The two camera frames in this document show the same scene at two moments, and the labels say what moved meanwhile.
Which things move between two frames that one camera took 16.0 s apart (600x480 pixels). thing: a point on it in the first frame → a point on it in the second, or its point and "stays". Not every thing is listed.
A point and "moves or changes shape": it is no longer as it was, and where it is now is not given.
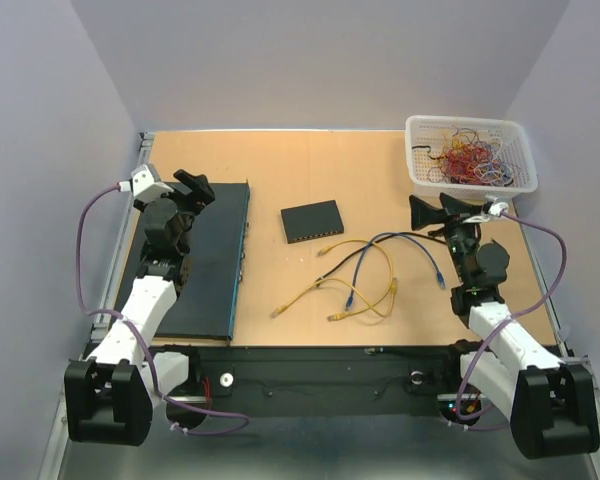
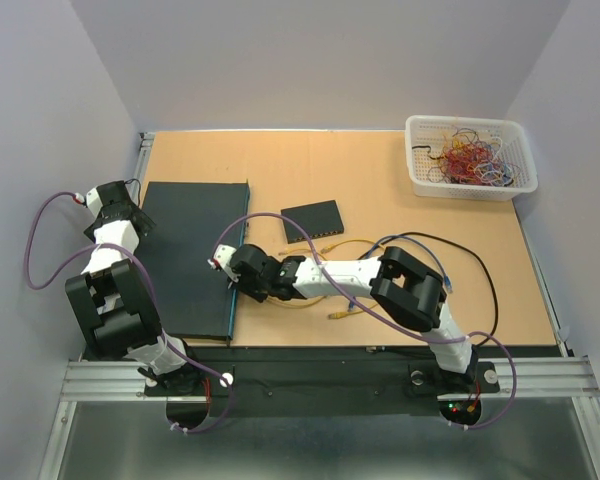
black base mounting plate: x=330 y=381 stays
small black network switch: x=310 y=221 stays
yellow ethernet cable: x=276 y=312 moves or changes shape
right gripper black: x=423 y=214 → x=239 y=284
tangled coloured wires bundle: x=470 y=159 stays
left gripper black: x=199 y=197 → x=147 y=223
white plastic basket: x=470 y=158 stays
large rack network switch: x=206 y=304 stays
